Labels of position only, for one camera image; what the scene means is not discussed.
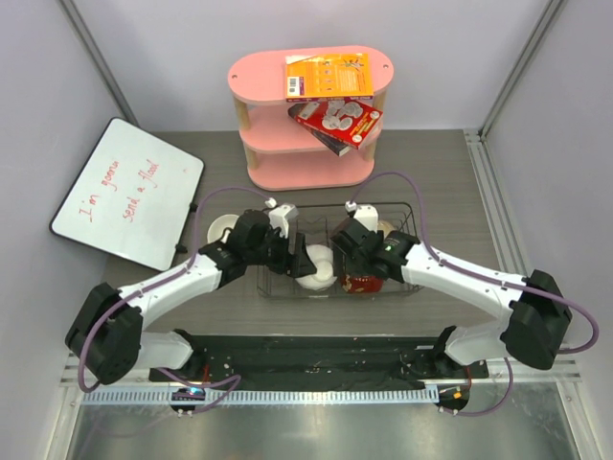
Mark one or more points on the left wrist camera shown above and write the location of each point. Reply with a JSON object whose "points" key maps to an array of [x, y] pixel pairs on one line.
{"points": [[280, 215]]}

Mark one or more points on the pink three-tier shelf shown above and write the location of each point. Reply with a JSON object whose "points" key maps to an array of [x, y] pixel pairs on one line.
{"points": [[281, 155]]}

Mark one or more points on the white slotted cable duct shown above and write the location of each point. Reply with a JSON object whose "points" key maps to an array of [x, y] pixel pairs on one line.
{"points": [[160, 395]]}

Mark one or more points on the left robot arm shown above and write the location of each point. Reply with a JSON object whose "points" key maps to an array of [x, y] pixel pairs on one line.
{"points": [[110, 336]]}

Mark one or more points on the white dry-erase board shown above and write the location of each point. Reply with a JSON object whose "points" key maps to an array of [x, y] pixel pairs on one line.
{"points": [[132, 197]]}

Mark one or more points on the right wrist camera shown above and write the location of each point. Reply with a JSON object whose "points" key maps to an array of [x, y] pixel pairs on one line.
{"points": [[366, 214]]}

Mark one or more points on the red book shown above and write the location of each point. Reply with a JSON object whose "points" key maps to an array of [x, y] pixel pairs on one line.
{"points": [[340, 125]]}

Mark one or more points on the red patterned bowl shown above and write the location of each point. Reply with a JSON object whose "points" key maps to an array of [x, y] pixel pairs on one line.
{"points": [[361, 284]]}

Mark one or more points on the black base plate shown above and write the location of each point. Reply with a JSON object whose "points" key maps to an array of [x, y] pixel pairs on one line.
{"points": [[323, 363]]}

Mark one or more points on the white ribbed bowl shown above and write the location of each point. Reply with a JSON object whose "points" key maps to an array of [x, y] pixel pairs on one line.
{"points": [[323, 278]]}

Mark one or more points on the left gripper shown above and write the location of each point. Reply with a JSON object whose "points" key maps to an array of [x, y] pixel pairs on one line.
{"points": [[297, 265]]}

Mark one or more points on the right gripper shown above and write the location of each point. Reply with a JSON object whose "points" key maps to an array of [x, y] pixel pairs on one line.
{"points": [[339, 264]]}

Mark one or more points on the beige speckled bowl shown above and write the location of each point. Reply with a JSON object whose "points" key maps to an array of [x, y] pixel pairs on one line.
{"points": [[221, 227]]}

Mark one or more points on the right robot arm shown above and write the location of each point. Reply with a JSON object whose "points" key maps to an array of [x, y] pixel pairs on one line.
{"points": [[529, 321]]}

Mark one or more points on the orange book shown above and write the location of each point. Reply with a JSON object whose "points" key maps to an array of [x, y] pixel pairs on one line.
{"points": [[336, 76]]}

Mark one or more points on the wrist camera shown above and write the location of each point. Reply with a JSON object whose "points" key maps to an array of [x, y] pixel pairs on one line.
{"points": [[366, 214], [280, 215]]}

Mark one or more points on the black wire dish rack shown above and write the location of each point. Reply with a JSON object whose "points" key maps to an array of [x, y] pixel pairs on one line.
{"points": [[316, 222]]}

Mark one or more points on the tan bowl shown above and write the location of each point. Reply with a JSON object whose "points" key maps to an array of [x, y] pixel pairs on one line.
{"points": [[385, 227]]}

